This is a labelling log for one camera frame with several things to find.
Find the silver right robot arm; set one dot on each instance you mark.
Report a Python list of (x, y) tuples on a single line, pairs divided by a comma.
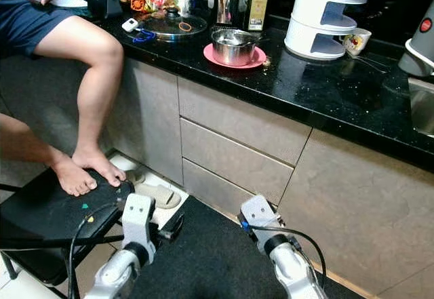
[(295, 272)]

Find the steel kitchen sink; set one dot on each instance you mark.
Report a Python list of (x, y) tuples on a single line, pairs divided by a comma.
[(423, 106)]

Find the beige slipper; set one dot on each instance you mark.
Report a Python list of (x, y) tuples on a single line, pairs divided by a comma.
[(157, 194)]

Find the grey narrow drawer front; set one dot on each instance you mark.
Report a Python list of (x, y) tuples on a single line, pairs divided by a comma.
[(244, 119), (234, 158), (217, 187)]

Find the dark floor mat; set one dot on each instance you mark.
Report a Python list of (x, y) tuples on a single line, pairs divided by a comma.
[(210, 258)]

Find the grey small cabinet door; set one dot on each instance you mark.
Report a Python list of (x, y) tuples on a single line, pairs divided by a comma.
[(152, 116)]

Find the grey wide cabinet door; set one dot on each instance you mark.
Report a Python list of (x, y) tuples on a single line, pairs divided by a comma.
[(366, 204)]

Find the black folding chair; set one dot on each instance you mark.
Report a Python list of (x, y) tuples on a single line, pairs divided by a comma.
[(47, 211)]

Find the pink plate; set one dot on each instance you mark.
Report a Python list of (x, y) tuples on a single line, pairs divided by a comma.
[(262, 56)]

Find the stainless steel pot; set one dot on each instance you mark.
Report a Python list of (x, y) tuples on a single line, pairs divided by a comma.
[(234, 49)]

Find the person in blue shorts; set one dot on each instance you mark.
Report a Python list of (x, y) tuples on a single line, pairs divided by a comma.
[(95, 55)]

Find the blue carabiner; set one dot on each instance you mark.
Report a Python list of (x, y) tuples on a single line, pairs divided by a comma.
[(137, 34)]

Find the glass pot lid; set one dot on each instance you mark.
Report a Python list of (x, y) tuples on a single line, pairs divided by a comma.
[(169, 26)]

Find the orange rubber band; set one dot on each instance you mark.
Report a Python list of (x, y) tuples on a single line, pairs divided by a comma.
[(182, 26)]

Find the small white key fob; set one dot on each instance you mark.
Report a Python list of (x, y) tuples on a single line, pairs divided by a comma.
[(130, 24)]

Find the white printed mug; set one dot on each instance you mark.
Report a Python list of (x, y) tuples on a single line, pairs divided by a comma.
[(357, 41)]

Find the yellow green carton box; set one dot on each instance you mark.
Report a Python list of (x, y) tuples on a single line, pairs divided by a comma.
[(259, 9)]

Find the plain white cup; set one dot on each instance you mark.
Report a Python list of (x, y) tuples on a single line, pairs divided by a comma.
[(184, 3)]

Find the white tiered storage rack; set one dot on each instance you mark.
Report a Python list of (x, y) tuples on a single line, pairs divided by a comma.
[(322, 11)]

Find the small orange timer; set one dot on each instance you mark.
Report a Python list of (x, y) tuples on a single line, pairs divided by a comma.
[(137, 1)]

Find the white appliance with red button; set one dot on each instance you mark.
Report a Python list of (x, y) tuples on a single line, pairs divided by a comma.
[(420, 48)]

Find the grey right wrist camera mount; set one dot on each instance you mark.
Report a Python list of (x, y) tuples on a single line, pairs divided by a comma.
[(258, 211)]

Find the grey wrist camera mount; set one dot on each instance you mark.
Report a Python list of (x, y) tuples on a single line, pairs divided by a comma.
[(139, 217), (258, 211)]

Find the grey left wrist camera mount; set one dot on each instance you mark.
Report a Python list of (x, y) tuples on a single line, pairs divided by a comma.
[(139, 217)]

